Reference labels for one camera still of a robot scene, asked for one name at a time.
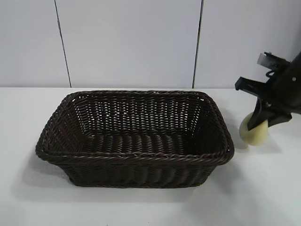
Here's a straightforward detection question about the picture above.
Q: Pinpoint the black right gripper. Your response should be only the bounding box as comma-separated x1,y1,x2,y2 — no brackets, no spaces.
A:
234,47,301,131

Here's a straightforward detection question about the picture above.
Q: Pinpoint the pale yellow egg yolk pastry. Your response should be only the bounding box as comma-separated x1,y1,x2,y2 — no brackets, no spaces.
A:
239,115,269,145

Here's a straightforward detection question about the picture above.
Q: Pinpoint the dark brown woven wicker basket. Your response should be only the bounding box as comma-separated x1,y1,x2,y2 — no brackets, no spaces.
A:
35,89,235,189

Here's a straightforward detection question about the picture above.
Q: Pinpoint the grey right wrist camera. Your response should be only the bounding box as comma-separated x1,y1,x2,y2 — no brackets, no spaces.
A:
257,52,291,71

